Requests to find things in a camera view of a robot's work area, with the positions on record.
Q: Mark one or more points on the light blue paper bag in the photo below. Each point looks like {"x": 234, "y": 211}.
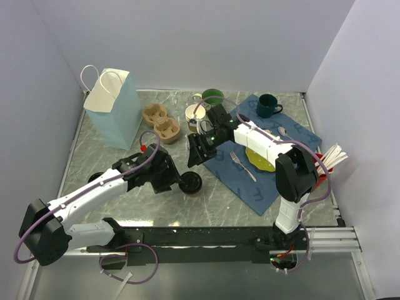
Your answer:
{"x": 114, "y": 108}

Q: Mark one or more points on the dark green mug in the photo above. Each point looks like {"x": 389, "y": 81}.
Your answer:
{"x": 268, "y": 106}

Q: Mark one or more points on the red cup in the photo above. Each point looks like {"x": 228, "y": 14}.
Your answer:
{"x": 322, "y": 177}

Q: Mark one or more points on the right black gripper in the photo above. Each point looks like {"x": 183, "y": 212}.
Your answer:
{"x": 196, "y": 155}

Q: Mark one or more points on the stack of brown paper cups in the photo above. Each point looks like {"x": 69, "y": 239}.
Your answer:
{"x": 194, "y": 112}

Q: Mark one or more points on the black lid stack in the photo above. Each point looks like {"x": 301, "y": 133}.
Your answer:
{"x": 94, "y": 177}

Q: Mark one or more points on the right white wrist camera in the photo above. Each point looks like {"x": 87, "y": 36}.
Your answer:
{"x": 196, "y": 126}

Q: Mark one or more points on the silver spoon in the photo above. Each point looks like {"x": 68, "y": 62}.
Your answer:
{"x": 283, "y": 132}

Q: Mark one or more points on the silver fork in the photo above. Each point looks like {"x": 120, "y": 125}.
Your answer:
{"x": 237, "y": 161}

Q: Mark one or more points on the white paper-wrapped straws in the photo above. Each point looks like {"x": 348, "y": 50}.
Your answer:
{"x": 333, "y": 157}

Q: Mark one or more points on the white mug green interior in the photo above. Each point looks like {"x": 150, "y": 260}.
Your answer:
{"x": 211, "y": 97}

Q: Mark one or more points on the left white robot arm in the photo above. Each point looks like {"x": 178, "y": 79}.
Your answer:
{"x": 81, "y": 200}

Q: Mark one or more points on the brown paper cup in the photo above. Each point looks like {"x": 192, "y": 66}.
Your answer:
{"x": 192, "y": 193}

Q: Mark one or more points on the brown pulp cup carrier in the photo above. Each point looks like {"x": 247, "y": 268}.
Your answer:
{"x": 167, "y": 128}

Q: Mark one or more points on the black plastic cup lid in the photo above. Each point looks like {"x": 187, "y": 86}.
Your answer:
{"x": 193, "y": 181}

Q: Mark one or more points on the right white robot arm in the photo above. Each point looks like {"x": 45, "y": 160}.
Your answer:
{"x": 296, "y": 174}

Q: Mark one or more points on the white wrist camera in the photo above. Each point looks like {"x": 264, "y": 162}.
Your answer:
{"x": 143, "y": 148}
{"x": 196, "y": 126}

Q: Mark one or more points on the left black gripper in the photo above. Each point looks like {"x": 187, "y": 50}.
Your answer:
{"x": 172, "y": 176}

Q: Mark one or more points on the yellow dotted plate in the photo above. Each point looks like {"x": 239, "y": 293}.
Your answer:
{"x": 258, "y": 161}

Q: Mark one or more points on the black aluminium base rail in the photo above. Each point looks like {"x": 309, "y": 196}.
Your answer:
{"x": 185, "y": 244}

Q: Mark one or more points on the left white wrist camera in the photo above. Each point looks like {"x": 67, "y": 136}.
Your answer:
{"x": 143, "y": 148}

